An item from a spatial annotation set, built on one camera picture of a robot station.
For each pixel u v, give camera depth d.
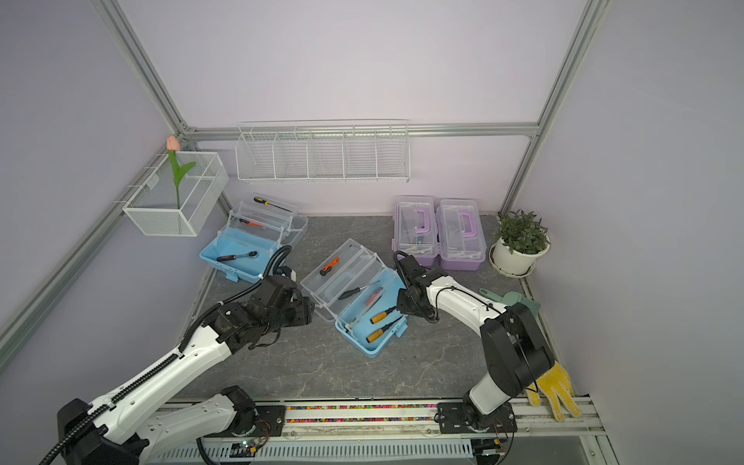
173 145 0.85
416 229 1.00
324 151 0.99
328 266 0.89
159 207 0.81
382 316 0.91
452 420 0.74
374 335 0.87
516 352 0.44
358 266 0.93
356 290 0.89
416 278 0.66
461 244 1.02
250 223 1.05
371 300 0.97
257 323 0.54
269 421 0.73
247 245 1.04
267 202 1.11
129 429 0.41
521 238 0.90
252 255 1.08
